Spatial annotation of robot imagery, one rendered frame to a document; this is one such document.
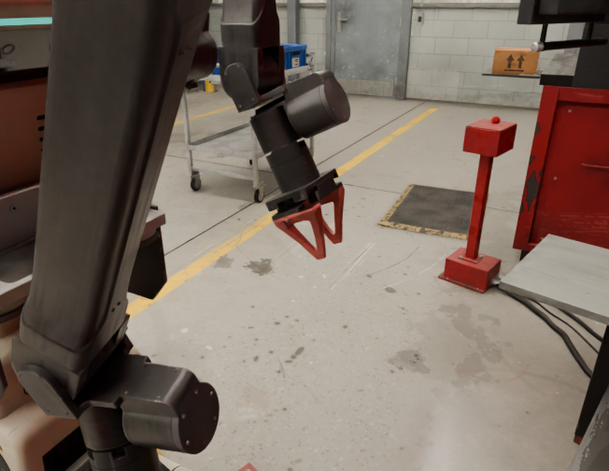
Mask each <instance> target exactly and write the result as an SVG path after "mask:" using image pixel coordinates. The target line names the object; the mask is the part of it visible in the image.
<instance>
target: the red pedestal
mask: <svg viewBox="0 0 609 471"><path fill-rule="evenodd" d="M516 131H517V124H516V123H514V122H508V121H501V120H500V118H499V117H497V116H495V117H493V118H492V119H491V120H489V119H483V120H480V121H476V122H473V123H470V124H468V125H466V127H465V134H464V141H463V148H462V151H465V152H470V153H475V154H480V158H479V165H478V171H477V177H476V184H475V190H474V201H473V208H472V215H471V220H470V227H469V234H468V240H467V246H466V249H465V248H462V247H460V248H459V249H457V250H456V251H455V252H453V253H452V254H451V255H449V256H448V257H446V263H445V271H444V272H442V273H441V274H440V275H439V276H438V278H440V279H442V280H445V281H448V282H451V283H454V284H457V285H459V286H461V287H464V288H467V289H470V290H472V291H475V292H478V293H485V292H486V291H487V290H488V289H489V288H490V287H491V286H492V285H491V286H490V282H491V280H492V279H493V278H494V277H495V276H496V275H497V274H498V273H499V272H500V267H501V261H502V260H501V259H498V258H495V257H492V256H488V255H486V254H483V253H480V252H479V245H480V239H481V234H482V228H483V222H484V216H485V210H486V204H487V199H488V193H489V182H490V176H491V170H492V164H493V158H494V157H495V158H496V157H498V156H500V155H502V154H504V153H506V152H508V151H509V150H511V149H512V148H513V147H514V142H515V136H516Z"/></svg>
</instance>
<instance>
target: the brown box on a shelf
mask: <svg viewBox="0 0 609 471"><path fill-rule="evenodd" d="M539 55H540V51H538V52H533V51H531V48H509V47H496V50H495V53H494V58H493V65H492V67H491V68H490V69H488V70H487V71H485V72H484V73H482V76H493V77H509V78H525V79H539V78H540V77H541V74H542V73H543V71H544V70H545V69H542V68H538V69H537V65H538V60H539Z"/></svg>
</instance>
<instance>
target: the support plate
mask: <svg viewBox="0 0 609 471"><path fill-rule="evenodd" d="M499 288H500V289H503V290H506V291H508V292H511V293H516V294H519V295H522V296H525V297H528V298H530V299H533V300H535V301H538V302H541V303H544V304H547V305H550V306H552V307H557V308H560V309H563V310H566V311H569V312H572V313H573V314H576V315H579V316H582V317H585V318H588V319H591V320H594V321H598V322H601V323H604V324H607V325H609V250H608V249H604V248H600V247H597V246H593V245H589V244H586V243H582V242H579V241H575V240H571V239H568V238H564V237H560V236H557V235H551V234H548V235H547V236H546V237H545V238H544V239H543V240H542V241H541V242H540V243H539V244H538V245H537V246H536V247H535V248H534V249H533V250H532V251H531V252H530V253H528V254H527V255H526V256H525V257H524V258H523V259H522V260H521V261H520V262H519V263H518V264H517V265H516V266H515V267H514V268H513V269H512V270H511V271H510V272H509V273H508V274H507V275H506V276H505V277H504V278H502V279H501V280H500V284H499Z"/></svg>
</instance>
